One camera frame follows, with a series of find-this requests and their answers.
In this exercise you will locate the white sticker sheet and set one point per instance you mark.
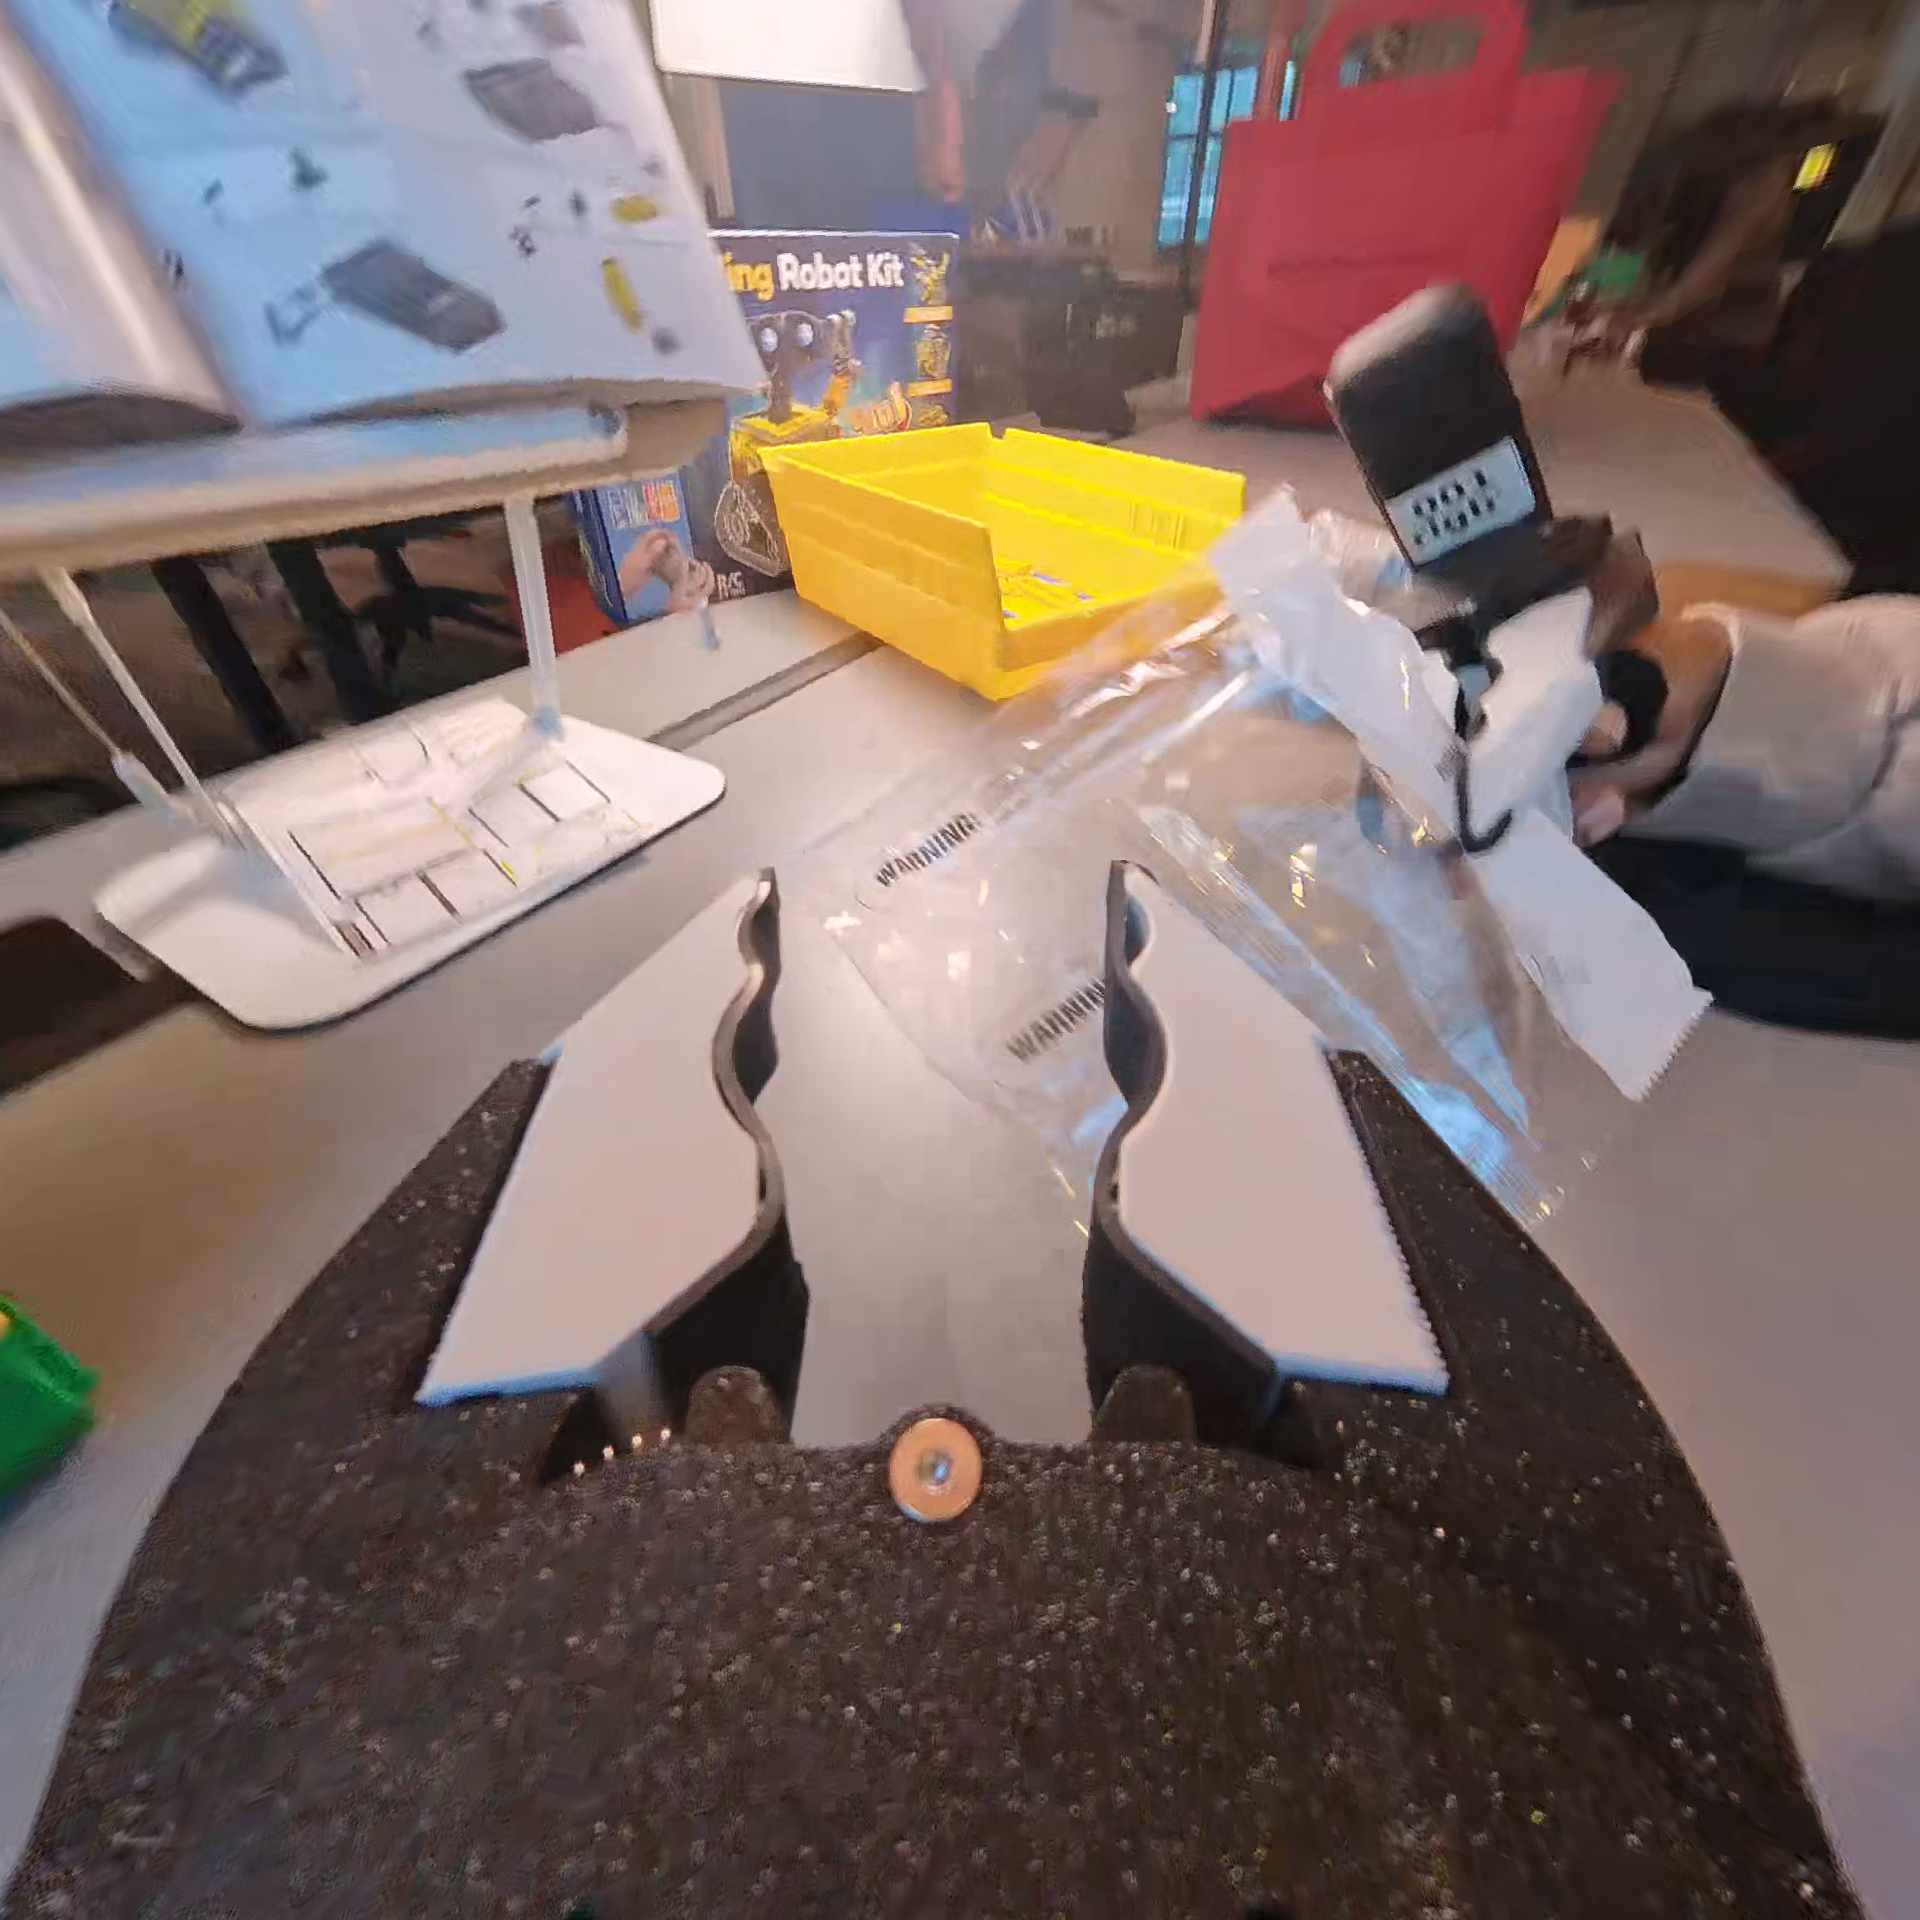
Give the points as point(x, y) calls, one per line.
point(405, 841)

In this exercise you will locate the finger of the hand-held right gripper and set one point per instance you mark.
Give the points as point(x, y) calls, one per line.
point(1530, 704)

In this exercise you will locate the blue robot kit box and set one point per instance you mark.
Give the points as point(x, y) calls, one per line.
point(841, 278)

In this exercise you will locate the yellow plastic bin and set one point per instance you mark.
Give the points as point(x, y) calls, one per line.
point(901, 540)

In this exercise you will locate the red tote bag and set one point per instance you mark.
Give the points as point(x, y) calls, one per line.
point(1381, 225)

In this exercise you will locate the person's right forearm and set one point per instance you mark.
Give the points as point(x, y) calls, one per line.
point(1814, 734)

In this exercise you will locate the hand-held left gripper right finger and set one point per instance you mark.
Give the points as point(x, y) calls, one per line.
point(1275, 1201)

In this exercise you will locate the pile of yellow building parts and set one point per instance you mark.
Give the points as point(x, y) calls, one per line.
point(1035, 584)

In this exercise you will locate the instruction manual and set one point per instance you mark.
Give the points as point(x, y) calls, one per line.
point(374, 150)

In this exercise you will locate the open white cardboard box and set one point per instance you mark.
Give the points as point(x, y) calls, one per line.
point(780, 39)

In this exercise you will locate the person's right hand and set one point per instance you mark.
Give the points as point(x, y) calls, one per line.
point(1702, 675)

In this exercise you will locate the black chair armrest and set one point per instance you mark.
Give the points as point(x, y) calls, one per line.
point(1800, 961)

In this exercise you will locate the black office chair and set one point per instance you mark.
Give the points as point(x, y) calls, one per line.
point(1844, 420)

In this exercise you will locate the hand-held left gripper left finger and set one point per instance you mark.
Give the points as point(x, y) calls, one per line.
point(601, 1201)

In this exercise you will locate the grey desk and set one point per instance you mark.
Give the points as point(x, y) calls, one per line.
point(930, 1230)

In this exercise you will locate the green plastic bin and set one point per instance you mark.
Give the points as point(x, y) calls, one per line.
point(39, 1394)

